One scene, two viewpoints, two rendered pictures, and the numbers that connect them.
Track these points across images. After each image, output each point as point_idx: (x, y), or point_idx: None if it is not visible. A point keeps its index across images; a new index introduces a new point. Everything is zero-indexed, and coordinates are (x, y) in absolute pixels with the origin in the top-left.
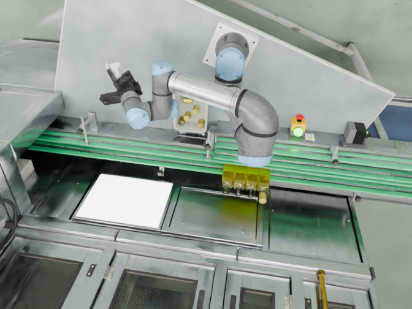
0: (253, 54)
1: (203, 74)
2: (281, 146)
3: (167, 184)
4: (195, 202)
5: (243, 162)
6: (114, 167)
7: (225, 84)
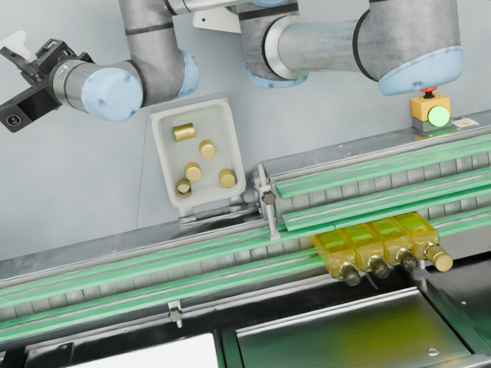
0: None
1: (200, 66)
2: (420, 152)
3: (200, 338)
4: (287, 345)
5: (406, 82)
6: (52, 361)
7: (271, 17)
